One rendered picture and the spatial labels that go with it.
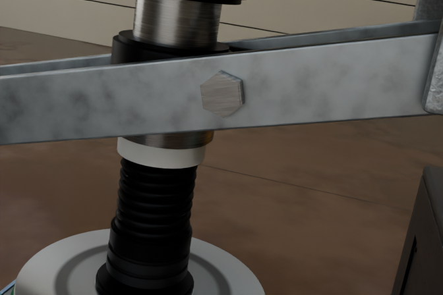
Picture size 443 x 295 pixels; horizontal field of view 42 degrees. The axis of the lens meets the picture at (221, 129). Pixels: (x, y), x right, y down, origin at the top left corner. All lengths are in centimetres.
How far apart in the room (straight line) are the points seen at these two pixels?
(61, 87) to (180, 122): 9
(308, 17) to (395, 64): 603
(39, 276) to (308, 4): 597
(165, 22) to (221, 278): 25
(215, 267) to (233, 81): 24
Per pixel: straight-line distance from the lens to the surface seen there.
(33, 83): 43
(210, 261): 56
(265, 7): 644
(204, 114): 38
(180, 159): 43
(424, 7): 49
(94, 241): 58
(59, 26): 727
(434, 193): 126
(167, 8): 41
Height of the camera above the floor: 112
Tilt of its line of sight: 16 degrees down
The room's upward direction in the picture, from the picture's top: 9 degrees clockwise
